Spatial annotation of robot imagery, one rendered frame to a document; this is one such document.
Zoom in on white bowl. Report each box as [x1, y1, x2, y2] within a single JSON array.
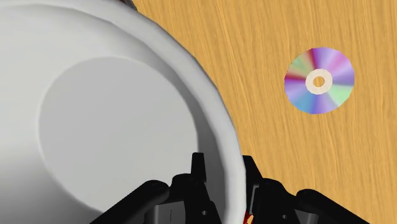
[[0, 0, 247, 224]]

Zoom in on iridescent compact disc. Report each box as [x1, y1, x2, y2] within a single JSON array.
[[284, 46, 356, 115]]

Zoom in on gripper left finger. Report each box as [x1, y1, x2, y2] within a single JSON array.
[[90, 152, 223, 224]]

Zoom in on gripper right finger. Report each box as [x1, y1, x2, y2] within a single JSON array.
[[242, 155, 368, 224]]

